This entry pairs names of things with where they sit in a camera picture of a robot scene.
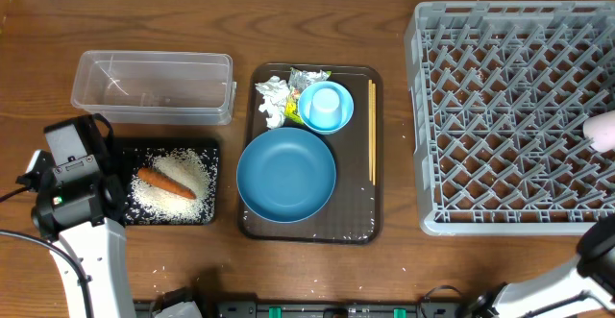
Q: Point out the crumpled foil snack wrapper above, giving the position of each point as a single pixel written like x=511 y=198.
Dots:
x=299 y=80

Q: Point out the pile of white rice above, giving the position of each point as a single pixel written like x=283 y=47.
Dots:
x=150 y=205

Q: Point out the white cup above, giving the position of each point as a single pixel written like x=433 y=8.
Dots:
x=600 y=130

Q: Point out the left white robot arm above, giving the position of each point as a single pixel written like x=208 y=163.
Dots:
x=79 y=214

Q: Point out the black waste tray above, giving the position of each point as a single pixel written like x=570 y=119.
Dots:
x=130 y=145

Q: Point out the left wooden chopstick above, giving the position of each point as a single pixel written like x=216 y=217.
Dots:
x=370 y=130

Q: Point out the blue plastic plate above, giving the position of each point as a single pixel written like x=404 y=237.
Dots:
x=286 y=175

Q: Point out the orange carrot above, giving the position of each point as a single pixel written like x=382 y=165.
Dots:
x=156 y=179

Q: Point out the light blue bowl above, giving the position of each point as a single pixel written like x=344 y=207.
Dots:
x=347 y=105

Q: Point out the crumpled white paper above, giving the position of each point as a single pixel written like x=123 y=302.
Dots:
x=274 y=92

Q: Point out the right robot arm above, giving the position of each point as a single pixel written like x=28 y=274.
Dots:
x=583 y=284

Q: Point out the brown serving tray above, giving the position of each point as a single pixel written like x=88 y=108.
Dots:
x=353 y=213

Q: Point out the light blue cup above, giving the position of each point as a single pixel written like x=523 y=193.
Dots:
x=325 y=109

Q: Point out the grey dishwasher rack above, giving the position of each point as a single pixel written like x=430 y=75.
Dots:
x=500 y=92

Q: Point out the clear plastic bin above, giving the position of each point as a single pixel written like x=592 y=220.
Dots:
x=156 y=87

